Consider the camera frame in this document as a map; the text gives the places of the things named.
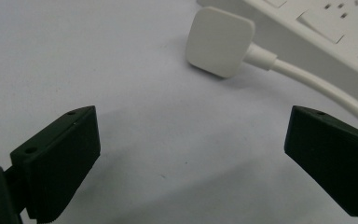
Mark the white power strip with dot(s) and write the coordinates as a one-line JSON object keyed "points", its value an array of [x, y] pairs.
{"points": [[317, 34]]}

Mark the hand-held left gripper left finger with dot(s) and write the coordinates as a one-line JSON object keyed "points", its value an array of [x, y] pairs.
{"points": [[56, 165]]}

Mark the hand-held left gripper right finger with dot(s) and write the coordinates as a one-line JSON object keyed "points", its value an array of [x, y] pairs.
{"points": [[332, 155]]}

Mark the white power plug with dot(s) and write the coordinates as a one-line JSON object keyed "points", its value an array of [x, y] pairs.
{"points": [[219, 42]]}

